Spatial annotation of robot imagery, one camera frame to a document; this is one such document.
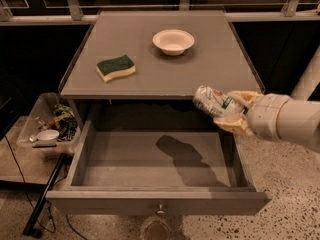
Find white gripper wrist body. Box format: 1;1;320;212
246;94;290;140

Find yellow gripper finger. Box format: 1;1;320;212
228;91;263;108
213;114;254;136

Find silver green 7up can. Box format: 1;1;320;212
193;86;245;118

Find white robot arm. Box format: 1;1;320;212
214;51;320;153

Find white bowl on counter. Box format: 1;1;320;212
152;29;195;56

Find metal drawer knob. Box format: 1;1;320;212
156;204;166;216

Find grey cabinet counter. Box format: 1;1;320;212
57;9;267;132

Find open grey top drawer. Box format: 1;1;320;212
47;121;271;216

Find green yellow sponge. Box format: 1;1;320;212
97;55;136;82

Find colourful snack bags in bin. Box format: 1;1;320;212
53;104;78;142

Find clear plastic bin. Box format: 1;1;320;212
17;93;81;158

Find small white bowl in bin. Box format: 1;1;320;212
37;129;59;141

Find black metal leg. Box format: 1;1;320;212
22;154;66;238

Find metal window railing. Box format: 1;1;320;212
0;0;320;26

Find black floor cable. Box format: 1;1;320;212
3;135;88;240

